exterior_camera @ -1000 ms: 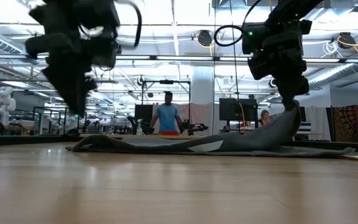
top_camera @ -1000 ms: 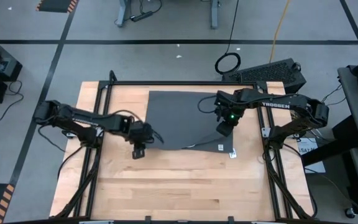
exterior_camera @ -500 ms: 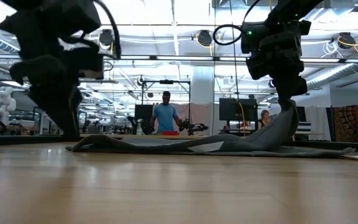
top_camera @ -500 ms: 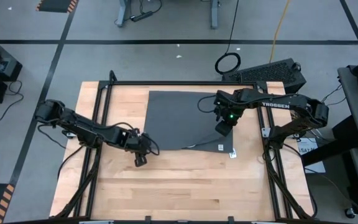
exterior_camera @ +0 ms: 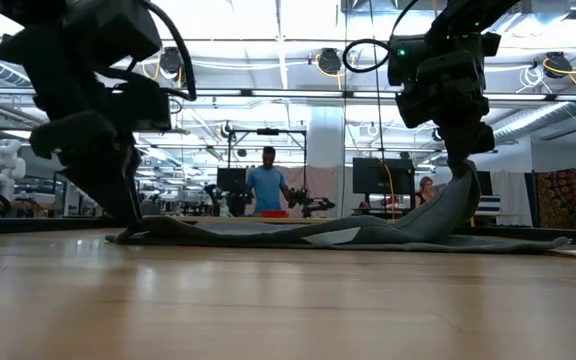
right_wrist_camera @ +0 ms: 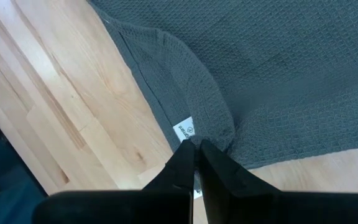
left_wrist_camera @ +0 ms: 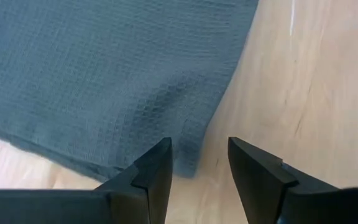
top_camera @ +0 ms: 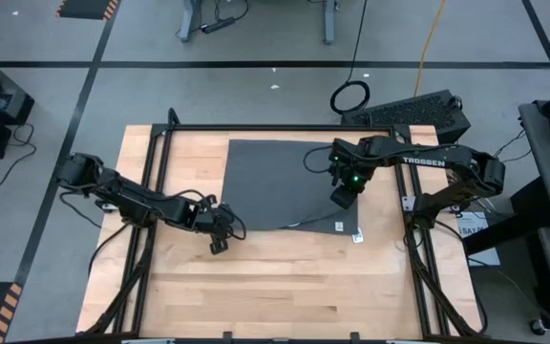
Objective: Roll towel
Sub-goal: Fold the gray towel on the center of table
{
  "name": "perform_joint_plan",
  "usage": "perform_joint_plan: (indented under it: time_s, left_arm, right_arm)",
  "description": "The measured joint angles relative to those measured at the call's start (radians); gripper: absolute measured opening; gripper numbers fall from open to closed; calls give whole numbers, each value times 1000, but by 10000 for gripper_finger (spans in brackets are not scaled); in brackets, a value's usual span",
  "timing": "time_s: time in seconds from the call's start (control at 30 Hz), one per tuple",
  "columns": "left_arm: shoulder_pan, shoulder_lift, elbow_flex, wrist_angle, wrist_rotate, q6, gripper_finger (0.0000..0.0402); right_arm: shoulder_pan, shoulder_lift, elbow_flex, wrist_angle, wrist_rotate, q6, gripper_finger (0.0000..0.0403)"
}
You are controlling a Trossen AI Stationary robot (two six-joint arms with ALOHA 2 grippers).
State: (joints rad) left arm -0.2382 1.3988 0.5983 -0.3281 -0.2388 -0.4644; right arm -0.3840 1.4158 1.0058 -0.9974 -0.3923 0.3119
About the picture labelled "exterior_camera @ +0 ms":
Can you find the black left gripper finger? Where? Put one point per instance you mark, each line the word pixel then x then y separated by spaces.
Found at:
pixel 103 190
pixel 134 185

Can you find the grey waffle towel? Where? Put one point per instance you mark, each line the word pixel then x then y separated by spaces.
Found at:
pixel 418 227

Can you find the black tabletop robot arm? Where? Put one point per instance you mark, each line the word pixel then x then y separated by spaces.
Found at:
pixel 313 204

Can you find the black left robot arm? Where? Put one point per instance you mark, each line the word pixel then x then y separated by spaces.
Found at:
pixel 103 30

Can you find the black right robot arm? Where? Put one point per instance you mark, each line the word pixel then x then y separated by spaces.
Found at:
pixel 468 17

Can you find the person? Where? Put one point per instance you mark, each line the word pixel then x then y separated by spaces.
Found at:
pixel 424 192
pixel 268 187

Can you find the black white striped box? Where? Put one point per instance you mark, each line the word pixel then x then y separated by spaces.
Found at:
pixel 490 203

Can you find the white cloth curtain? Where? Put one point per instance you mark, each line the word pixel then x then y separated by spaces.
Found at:
pixel 513 190

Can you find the wide black monitor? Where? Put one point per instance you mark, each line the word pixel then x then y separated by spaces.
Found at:
pixel 380 176

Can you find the white robot figure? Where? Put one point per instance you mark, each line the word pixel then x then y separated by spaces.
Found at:
pixel 4 167

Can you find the small black monitor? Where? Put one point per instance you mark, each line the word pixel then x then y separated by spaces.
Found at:
pixel 231 180

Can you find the red tray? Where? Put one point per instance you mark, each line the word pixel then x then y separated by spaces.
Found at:
pixel 274 214

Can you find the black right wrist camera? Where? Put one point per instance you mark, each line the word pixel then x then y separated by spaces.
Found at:
pixel 408 62

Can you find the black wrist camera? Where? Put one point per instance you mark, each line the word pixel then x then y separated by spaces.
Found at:
pixel 408 62
pixel 143 107

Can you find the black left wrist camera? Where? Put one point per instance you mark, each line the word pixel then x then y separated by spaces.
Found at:
pixel 143 107

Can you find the black aluminium table frame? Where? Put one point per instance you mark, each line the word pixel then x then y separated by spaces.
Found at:
pixel 18 225

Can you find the patterned red wall rug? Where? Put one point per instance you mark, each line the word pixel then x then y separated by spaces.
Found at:
pixel 563 197

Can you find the black overhead rig frame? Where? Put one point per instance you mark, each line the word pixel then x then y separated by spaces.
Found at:
pixel 268 132

